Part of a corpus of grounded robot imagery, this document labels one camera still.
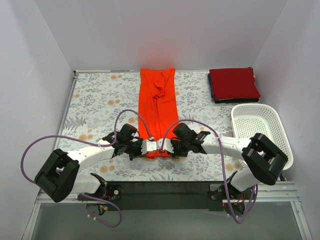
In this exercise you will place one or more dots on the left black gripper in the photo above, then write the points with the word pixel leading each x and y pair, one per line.
pixel 136 149

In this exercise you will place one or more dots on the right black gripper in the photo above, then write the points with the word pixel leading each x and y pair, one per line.
pixel 175 148

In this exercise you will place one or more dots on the orange t-shirt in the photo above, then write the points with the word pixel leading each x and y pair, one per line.
pixel 157 103

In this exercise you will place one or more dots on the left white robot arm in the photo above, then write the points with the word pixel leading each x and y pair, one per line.
pixel 60 175

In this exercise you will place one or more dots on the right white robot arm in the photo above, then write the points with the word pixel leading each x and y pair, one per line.
pixel 264 160

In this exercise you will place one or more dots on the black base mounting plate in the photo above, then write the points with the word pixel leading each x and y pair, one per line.
pixel 163 195

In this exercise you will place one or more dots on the white perforated plastic basket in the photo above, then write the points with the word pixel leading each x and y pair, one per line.
pixel 251 118

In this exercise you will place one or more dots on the folded blue t-shirt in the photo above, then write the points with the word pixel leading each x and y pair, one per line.
pixel 211 87

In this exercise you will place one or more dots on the folded dark red t-shirt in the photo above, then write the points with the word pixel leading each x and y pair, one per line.
pixel 234 83

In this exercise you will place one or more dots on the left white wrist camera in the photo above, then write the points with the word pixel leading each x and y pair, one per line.
pixel 148 146

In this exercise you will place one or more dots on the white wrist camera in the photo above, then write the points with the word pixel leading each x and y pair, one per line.
pixel 164 144
pixel 148 146

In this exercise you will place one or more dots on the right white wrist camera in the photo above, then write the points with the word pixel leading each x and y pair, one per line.
pixel 164 144

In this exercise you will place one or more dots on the aluminium frame rail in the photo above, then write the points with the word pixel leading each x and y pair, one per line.
pixel 171 211

